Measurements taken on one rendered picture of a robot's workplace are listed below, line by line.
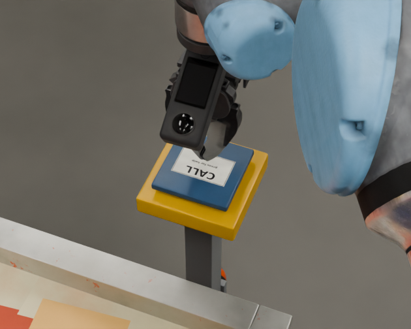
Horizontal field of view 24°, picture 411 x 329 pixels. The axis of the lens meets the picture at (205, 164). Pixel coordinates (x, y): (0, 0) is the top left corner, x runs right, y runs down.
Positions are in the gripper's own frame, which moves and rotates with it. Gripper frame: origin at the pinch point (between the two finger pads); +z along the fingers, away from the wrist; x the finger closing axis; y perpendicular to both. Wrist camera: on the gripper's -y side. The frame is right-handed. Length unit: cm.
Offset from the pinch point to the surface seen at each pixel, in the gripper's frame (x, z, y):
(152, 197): 4.4, 3.6, -5.5
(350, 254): -14, 99, 61
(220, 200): -3.9, 2.0, -4.1
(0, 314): 13.7, 3.4, -27.1
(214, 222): -4.1, 3.7, -6.3
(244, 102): 27, 99, 98
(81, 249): 7.8, -0.1, -17.9
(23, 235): 14.8, -0.1, -18.5
